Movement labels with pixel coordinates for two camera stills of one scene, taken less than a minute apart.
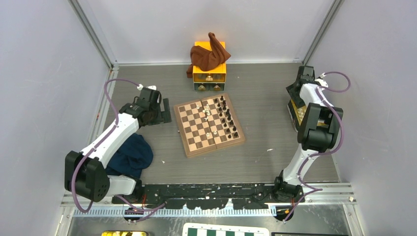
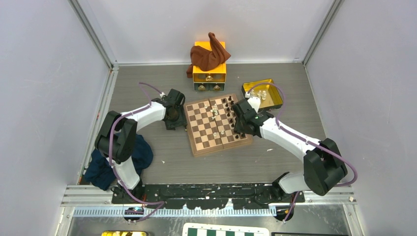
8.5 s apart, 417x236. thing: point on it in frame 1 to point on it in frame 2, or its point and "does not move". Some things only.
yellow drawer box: [213, 80] does not move
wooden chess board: [208, 124] does not move
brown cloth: [203, 59] does not move
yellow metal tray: [299, 112] to [266, 90]
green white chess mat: [191, 229] does not move
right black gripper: [299, 102] to [239, 128]
